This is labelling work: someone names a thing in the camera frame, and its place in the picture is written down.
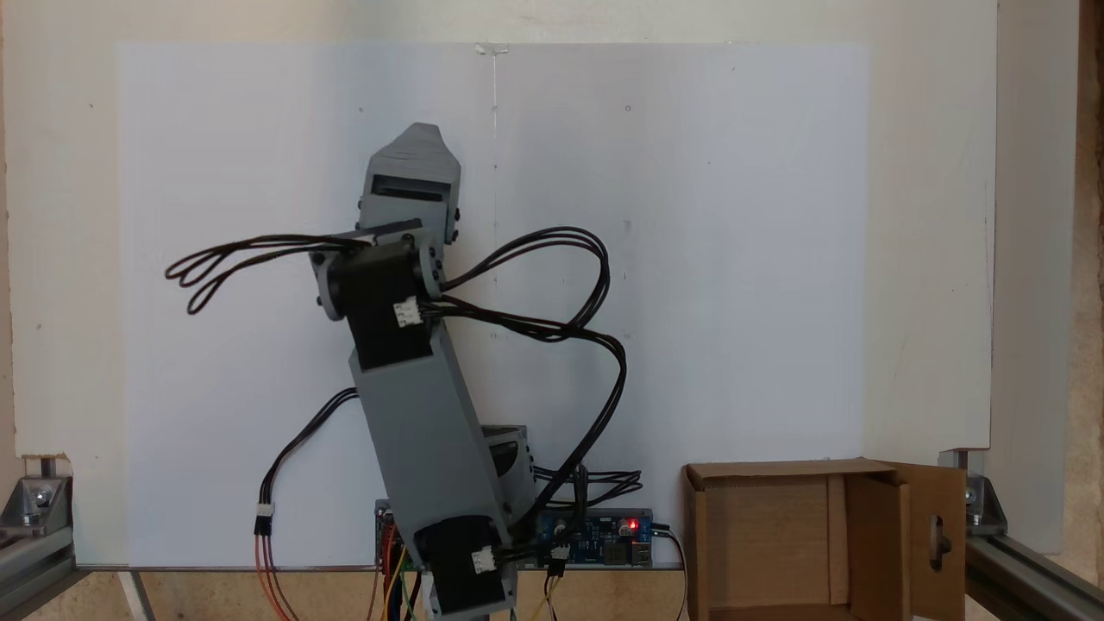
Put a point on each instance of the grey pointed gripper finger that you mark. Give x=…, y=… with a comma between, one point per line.
x=418, y=155

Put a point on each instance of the blue power circuit board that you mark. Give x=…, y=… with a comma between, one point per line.
x=604, y=539

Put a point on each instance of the brown cardboard box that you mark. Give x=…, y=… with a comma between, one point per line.
x=776, y=552

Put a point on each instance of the metal corner bracket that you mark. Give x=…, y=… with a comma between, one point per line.
x=34, y=504
x=985, y=504

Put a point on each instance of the aluminium frame rail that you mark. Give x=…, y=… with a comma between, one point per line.
x=1026, y=578
x=34, y=569

